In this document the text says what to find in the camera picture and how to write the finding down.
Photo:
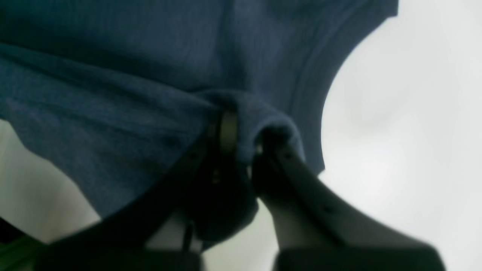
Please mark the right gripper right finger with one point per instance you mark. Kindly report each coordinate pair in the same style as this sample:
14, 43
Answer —
317, 231

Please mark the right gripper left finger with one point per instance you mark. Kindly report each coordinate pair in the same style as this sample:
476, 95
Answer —
197, 201

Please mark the dark blue T-shirt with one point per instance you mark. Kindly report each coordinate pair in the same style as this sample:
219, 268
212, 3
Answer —
113, 92

